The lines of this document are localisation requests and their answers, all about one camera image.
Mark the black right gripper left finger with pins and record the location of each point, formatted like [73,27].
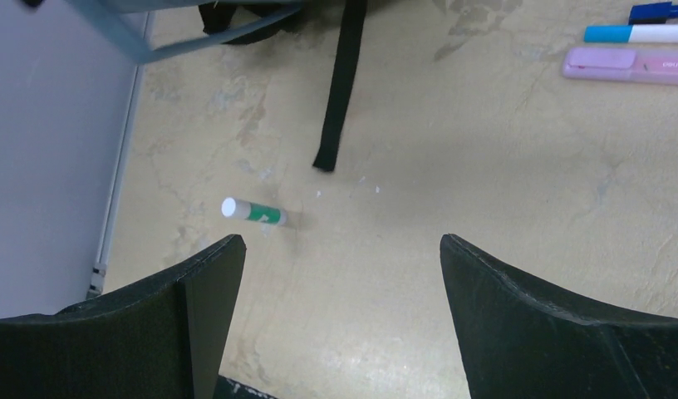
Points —
[160,337]

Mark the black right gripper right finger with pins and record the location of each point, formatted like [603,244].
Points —
[521,336]

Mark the blue student backpack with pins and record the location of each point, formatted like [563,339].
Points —
[241,23]

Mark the small glue bottle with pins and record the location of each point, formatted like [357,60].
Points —
[233,208]

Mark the light blue white marker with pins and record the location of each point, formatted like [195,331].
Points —
[652,33]

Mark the blue capped white marker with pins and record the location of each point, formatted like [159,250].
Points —
[653,13]

